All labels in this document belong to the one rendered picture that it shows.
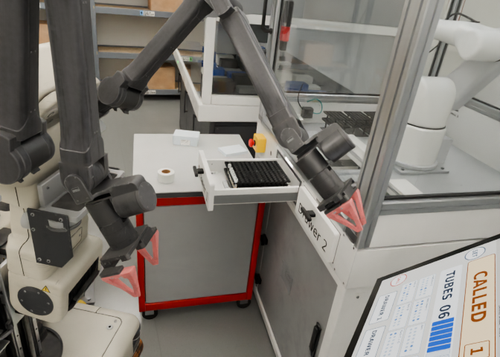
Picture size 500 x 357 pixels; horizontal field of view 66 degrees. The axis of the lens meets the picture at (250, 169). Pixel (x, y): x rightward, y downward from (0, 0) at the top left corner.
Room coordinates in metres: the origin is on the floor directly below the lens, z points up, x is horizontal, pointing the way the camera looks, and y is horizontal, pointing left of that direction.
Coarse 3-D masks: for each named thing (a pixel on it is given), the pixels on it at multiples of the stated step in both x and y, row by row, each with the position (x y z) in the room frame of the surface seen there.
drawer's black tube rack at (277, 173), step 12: (240, 168) 1.34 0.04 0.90; (252, 168) 1.36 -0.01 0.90; (264, 168) 1.37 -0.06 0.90; (276, 168) 1.38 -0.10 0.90; (228, 180) 1.29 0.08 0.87; (240, 180) 1.25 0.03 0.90; (252, 180) 1.26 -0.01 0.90; (264, 180) 1.27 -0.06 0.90; (276, 180) 1.28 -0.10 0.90; (288, 180) 1.30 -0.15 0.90
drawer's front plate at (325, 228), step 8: (304, 192) 1.17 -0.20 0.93; (304, 200) 1.15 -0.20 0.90; (312, 200) 1.11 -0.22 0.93; (296, 208) 1.20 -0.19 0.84; (312, 208) 1.09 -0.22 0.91; (304, 216) 1.13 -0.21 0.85; (320, 216) 1.03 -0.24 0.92; (304, 224) 1.12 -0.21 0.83; (312, 224) 1.07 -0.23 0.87; (320, 224) 1.02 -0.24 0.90; (328, 224) 0.98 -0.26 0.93; (312, 232) 1.05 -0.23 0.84; (320, 232) 1.01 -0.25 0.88; (328, 232) 0.97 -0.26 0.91; (336, 232) 0.94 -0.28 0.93; (320, 240) 1.00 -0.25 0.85; (328, 240) 0.96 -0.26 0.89; (336, 240) 0.94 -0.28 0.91; (320, 248) 0.99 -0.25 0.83; (328, 248) 0.95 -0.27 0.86; (328, 256) 0.94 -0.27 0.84
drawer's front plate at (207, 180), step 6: (204, 156) 1.35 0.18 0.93; (198, 162) 1.41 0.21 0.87; (204, 162) 1.30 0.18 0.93; (204, 168) 1.26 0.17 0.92; (198, 174) 1.39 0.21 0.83; (204, 174) 1.26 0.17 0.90; (210, 174) 1.21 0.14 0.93; (204, 180) 1.25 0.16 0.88; (210, 180) 1.17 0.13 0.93; (210, 186) 1.14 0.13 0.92; (204, 192) 1.23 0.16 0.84; (210, 192) 1.14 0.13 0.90; (210, 198) 1.14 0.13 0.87; (210, 204) 1.14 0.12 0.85; (210, 210) 1.14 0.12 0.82
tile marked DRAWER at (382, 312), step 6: (390, 294) 0.62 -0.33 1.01; (396, 294) 0.61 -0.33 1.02; (378, 300) 0.62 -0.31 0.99; (384, 300) 0.61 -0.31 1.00; (390, 300) 0.60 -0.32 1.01; (378, 306) 0.60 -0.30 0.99; (384, 306) 0.59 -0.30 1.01; (390, 306) 0.58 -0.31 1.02; (378, 312) 0.58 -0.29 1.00; (384, 312) 0.57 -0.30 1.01; (390, 312) 0.56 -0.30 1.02; (372, 318) 0.57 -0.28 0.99; (378, 318) 0.56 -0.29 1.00; (384, 318) 0.55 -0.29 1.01
